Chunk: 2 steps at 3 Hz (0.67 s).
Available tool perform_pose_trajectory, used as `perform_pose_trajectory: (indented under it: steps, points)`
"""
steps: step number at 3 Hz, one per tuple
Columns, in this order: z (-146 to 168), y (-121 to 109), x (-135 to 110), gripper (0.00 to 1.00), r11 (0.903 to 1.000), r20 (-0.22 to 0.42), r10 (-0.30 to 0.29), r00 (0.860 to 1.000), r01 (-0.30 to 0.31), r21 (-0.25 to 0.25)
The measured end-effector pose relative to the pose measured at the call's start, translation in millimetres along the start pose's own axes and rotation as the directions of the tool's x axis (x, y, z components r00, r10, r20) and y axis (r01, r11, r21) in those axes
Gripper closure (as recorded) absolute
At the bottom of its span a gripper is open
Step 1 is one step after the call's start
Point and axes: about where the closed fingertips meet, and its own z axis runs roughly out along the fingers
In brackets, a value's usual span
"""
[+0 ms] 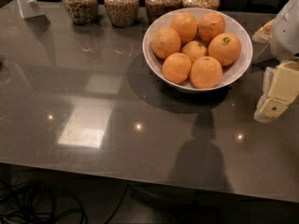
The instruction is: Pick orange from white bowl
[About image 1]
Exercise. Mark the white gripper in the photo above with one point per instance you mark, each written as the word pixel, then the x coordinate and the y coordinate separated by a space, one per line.
pixel 286 34

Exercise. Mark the white ceramic bowl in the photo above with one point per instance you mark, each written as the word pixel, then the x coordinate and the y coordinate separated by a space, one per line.
pixel 230 74

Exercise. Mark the small centre orange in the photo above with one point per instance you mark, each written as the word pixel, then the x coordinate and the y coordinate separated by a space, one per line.
pixel 194 50

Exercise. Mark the orange right with stem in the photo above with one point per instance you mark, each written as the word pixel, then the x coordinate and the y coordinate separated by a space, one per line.
pixel 226 48

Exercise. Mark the glass jar dark seeds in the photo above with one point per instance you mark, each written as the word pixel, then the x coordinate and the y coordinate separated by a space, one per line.
pixel 157 8

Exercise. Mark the glass jar of grains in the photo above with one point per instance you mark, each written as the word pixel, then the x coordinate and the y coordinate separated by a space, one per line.
pixel 122 13

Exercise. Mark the glass jar of nuts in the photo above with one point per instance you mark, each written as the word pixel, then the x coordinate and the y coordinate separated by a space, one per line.
pixel 81 12

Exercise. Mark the white stand left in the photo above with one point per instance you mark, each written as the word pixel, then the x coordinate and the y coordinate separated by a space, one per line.
pixel 30 8

